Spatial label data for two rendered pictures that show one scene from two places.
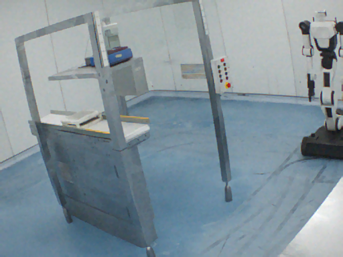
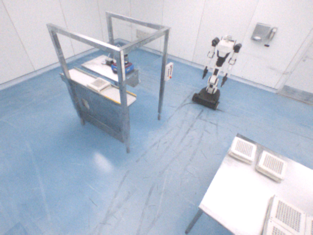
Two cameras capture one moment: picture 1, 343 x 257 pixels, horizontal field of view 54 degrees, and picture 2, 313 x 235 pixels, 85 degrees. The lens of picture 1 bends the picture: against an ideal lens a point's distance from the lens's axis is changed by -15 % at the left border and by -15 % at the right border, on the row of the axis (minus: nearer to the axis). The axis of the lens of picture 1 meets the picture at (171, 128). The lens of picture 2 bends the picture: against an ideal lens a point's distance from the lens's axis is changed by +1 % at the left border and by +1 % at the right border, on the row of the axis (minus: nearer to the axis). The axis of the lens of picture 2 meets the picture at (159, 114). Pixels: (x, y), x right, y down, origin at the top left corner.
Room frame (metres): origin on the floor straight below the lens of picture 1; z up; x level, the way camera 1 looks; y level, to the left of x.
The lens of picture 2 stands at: (0.45, 0.33, 2.46)
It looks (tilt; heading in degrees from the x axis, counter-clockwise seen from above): 43 degrees down; 344
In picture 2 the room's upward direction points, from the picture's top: 6 degrees clockwise
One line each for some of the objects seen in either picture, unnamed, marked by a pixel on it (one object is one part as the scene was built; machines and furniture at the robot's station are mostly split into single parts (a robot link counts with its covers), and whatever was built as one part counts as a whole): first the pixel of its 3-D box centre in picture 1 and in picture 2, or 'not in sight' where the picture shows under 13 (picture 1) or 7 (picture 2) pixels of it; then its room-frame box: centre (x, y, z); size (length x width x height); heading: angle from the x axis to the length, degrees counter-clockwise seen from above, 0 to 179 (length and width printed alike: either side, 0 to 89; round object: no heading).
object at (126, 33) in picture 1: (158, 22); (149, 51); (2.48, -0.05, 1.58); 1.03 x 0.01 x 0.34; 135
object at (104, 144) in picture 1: (78, 130); (96, 88); (2.78, 0.71, 0.88); 1.30 x 0.29 x 0.10; 45
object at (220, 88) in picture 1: (221, 74); (168, 71); (2.84, -0.45, 1.08); 0.17 x 0.06 x 0.26; 135
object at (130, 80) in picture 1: (128, 78); (129, 76); (2.46, 0.21, 1.25); 0.22 x 0.11 x 0.20; 45
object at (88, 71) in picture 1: (91, 69); (109, 68); (2.51, 0.44, 1.36); 0.62 x 0.38 x 0.04; 45
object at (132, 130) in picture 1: (77, 126); (96, 86); (2.78, 0.71, 0.92); 1.35 x 0.25 x 0.05; 45
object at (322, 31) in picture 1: (325, 34); (225, 48); (3.36, -1.70, 1.23); 0.34 x 0.30 x 0.36; 46
